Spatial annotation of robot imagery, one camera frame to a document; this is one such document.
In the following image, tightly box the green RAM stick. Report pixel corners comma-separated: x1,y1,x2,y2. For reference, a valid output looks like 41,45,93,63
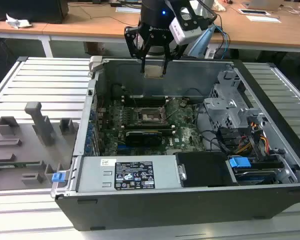
0,162,41,169

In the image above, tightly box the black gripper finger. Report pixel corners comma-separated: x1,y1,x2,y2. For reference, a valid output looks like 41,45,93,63
161,37,185,76
124,25,151,74

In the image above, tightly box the blue cable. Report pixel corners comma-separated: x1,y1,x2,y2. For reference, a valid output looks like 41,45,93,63
214,24,232,61

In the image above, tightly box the black computer tower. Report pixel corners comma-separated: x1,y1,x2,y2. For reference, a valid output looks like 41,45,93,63
0,0,70,25

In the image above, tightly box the crumpled white paper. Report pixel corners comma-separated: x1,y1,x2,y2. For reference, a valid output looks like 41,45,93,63
5,13,33,30

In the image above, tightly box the black cable bundle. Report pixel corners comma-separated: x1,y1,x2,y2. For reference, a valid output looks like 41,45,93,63
214,126,243,153

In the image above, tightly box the grey case bracket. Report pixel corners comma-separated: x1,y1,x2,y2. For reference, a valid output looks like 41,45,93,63
88,55,103,73

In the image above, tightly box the white tablet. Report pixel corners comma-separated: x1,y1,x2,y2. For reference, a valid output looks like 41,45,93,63
238,8,268,16

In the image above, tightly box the blue case latch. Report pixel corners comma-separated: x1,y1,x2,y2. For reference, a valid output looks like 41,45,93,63
51,172,66,183

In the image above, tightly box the black open PC case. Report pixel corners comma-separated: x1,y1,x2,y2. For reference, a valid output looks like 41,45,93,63
51,56,300,232

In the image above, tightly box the silver laptop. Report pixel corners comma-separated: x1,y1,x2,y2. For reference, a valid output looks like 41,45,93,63
241,0,285,11

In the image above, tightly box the wooden desk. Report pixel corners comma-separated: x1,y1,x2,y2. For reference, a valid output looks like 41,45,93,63
0,0,300,58

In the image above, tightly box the hard disk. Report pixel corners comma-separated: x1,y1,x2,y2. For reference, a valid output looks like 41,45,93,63
233,167,278,186

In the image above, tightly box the grey parts rack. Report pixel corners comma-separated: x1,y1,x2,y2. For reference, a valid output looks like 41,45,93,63
0,101,81,192

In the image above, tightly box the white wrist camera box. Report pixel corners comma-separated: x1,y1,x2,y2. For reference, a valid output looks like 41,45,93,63
168,6,203,46

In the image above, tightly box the CPU socket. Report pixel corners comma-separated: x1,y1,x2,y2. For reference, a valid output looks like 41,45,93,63
134,106,171,126

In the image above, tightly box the CPU with silver top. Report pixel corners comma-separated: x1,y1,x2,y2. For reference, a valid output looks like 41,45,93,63
143,64,166,79

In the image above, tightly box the cardboard box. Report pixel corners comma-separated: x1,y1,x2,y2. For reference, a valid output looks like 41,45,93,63
83,41,107,56

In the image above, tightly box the pale blue teach pendant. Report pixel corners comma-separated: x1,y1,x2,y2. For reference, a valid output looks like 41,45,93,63
187,24,217,60

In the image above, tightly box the metal drive cage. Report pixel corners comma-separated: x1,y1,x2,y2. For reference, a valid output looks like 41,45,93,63
203,69,266,131

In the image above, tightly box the yellow orange wire bundle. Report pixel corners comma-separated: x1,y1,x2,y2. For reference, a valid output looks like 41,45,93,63
236,134,270,155

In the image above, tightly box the graphics card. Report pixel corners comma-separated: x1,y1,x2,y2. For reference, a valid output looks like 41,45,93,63
124,129,163,148

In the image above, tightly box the grey power supply unit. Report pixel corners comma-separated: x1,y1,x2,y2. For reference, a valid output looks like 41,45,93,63
76,154,183,193

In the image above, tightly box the black plastic shroud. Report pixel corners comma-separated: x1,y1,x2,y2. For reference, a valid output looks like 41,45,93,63
176,151,238,188

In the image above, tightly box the green motherboard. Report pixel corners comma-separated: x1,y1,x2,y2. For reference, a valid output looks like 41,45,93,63
94,96,208,157

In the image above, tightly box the blue disk carrier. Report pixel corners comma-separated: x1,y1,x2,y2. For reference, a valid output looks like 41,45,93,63
228,156,251,175

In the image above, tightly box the white paper sheet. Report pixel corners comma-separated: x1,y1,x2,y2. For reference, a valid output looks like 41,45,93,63
114,6,142,14
245,14,282,24

